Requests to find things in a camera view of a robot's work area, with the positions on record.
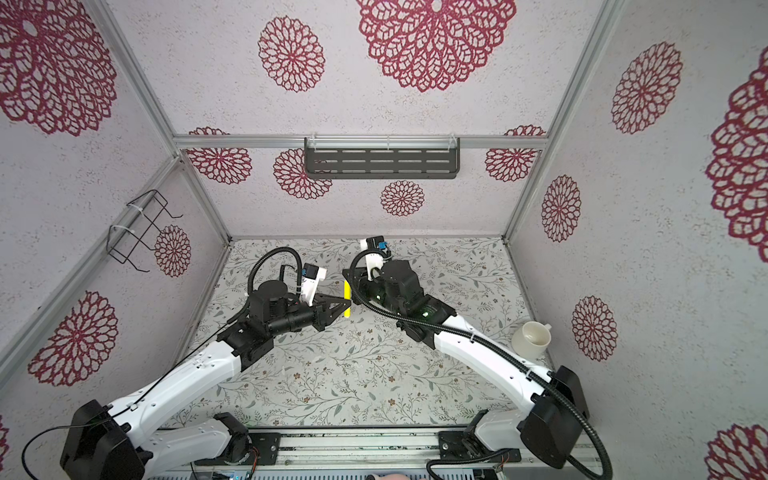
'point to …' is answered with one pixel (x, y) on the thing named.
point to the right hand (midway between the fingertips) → (345, 267)
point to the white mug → (532, 339)
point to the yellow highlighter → (347, 296)
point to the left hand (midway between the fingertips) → (346, 304)
